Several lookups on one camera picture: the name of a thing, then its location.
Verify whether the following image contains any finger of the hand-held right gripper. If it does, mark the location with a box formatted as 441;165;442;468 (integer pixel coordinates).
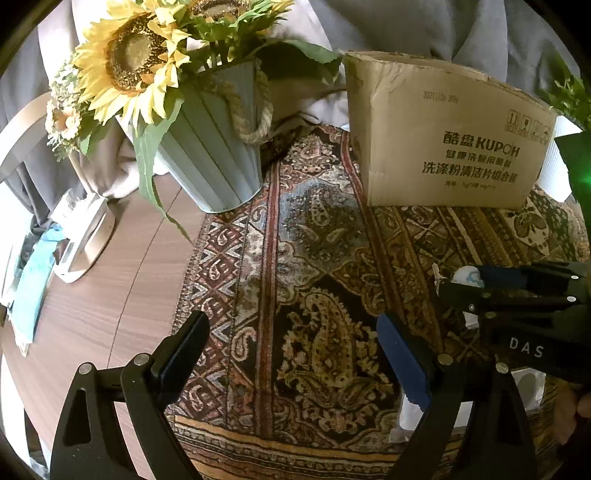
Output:
475;261;591;301
436;279;578;324

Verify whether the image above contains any small white and blue item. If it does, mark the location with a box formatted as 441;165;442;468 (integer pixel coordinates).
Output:
433;264;485;326

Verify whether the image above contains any brown cardboard box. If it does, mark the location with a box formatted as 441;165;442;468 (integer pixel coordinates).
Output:
342;50;558;208

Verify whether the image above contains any person's right hand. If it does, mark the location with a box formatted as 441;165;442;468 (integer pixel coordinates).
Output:
554;385;591;446

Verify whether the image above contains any white ribbed plant pot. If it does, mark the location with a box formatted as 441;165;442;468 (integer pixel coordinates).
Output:
538;115;578;201

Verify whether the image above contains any pale green ribbed bucket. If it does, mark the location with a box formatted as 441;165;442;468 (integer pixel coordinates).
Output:
134;58;274;214

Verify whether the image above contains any white tabletop stand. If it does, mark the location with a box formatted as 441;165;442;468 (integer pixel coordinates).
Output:
51;189;117;283

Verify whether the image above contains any white jar with tan band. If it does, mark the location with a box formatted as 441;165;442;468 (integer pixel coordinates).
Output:
390;392;428;444

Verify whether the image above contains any light blue cloth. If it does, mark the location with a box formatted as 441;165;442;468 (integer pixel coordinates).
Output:
9;222;65;342

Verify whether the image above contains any artificial sunflower bouquet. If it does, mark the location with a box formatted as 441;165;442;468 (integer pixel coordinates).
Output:
45;0;342;245

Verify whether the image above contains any white chair back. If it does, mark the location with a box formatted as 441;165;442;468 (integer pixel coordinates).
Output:
0;92;54;185

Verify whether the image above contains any white round container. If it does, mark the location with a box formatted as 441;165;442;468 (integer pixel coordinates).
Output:
510;369;548;411

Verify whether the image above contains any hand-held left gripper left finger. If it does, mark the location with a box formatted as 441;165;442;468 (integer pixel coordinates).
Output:
50;310;211;480

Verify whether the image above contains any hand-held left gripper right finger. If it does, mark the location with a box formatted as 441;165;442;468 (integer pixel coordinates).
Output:
376;313;539;480

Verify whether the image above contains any paisley patterned table mat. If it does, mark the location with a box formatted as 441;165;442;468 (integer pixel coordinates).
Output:
166;122;591;480

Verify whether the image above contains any green leafy plant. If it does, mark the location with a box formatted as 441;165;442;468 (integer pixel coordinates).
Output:
538;51;591;208

